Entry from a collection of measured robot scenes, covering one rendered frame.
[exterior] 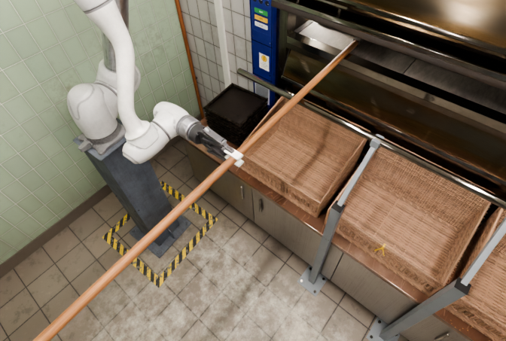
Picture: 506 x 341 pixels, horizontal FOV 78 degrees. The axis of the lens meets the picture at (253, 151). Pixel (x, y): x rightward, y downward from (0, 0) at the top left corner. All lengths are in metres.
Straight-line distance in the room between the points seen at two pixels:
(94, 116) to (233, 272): 1.31
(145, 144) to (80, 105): 0.37
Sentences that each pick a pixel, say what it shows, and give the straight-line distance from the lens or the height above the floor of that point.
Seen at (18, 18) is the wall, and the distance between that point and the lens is 1.95.
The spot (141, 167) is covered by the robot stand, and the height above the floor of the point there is 0.77.
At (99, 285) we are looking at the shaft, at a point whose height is 1.21.
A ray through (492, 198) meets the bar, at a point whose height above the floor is 1.17.
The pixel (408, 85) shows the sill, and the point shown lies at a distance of 1.57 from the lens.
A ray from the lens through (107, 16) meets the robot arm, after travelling 1.13.
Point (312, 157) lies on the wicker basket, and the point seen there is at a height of 0.59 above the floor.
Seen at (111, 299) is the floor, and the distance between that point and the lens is 2.36.
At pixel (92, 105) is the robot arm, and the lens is 1.47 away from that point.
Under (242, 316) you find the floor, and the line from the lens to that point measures 2.14.
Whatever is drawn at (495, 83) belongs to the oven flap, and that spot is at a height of 1.41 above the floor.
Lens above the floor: 2.09
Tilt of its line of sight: 51 degrees down
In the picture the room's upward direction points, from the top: 3 degrees counter-clockwise
